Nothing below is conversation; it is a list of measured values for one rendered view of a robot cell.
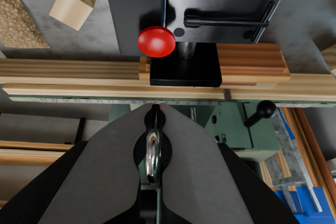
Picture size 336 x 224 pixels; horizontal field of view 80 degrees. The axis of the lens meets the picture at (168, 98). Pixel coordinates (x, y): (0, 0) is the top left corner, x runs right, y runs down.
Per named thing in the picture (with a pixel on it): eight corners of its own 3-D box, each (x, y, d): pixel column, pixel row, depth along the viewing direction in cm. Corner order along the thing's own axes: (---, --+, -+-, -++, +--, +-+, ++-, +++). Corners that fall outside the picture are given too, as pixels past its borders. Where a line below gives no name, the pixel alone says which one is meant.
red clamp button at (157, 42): (176, 23, 15) (177, 32, 15) (174, 52, 18) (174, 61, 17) (136, 22, 15) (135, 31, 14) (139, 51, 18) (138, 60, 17)
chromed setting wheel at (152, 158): (161, 111, 40) (160, 178, 33) (160, 134, 50) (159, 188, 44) (146, 111, 40) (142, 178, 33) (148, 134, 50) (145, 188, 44)
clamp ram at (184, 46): (226, -9, 24) (240, 44, 20) (211, 38, 31) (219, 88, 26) (151, -12, 24) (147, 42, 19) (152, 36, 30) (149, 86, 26)
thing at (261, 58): (276, 42, 32) (286, 67, 29) (271, 50, 33) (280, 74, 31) (147, 38, 31) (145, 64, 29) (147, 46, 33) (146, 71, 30)
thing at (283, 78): (281, 50, 33) (291, 77, 31) (276, 57, 35) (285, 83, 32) (140, 46, 33) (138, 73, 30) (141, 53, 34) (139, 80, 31)
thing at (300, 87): (333, 74, 39) (345, 96, 36) (325, 80, 41) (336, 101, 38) (12, 65, 37) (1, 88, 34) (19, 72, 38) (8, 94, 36)
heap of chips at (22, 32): (12, -13, 24) (5, -4, 23) (50, 48, 33) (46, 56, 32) (-48, -15, 24) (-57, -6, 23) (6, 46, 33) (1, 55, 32)
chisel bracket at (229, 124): (264, 91, 29) (282, 151, 24) (233, 129, 41) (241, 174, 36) (213, 90, 28) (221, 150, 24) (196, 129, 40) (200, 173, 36)
